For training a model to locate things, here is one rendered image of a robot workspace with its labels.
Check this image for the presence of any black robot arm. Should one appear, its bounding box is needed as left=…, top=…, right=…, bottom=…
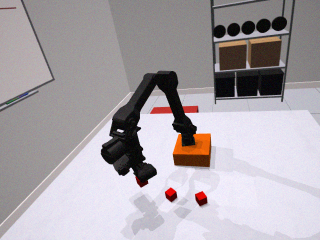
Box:
left=100, top=70, right=197, bottom=176

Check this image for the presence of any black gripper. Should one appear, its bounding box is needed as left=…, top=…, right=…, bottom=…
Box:
left=125, top=146, right=157, bottom=183

